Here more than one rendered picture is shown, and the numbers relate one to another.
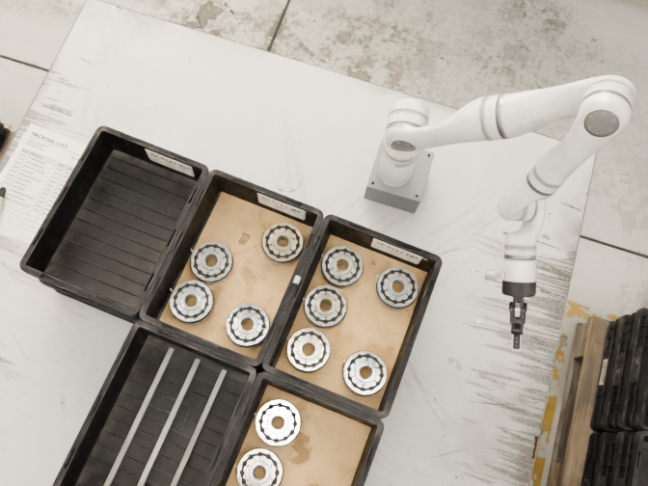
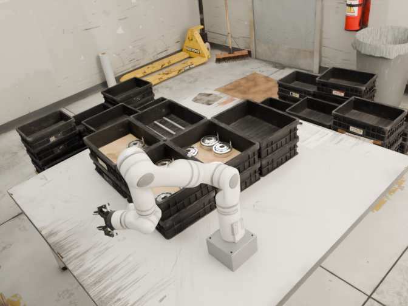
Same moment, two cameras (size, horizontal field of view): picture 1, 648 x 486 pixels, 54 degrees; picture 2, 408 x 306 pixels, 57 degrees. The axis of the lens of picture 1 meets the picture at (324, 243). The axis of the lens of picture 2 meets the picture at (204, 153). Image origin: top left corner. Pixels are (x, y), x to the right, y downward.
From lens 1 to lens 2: 1.78 m
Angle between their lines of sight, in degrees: 69
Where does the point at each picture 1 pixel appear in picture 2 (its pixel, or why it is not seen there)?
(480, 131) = not seen: hidden behind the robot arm
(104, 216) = (264, 129)
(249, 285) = (205, 159)
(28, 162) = (312, 130)
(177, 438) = (166, 134)
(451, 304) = (148, 249)
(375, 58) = not seen: outside the picture
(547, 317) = (103, 293)
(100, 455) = (176, 119)
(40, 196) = not seen: hidden behind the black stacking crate
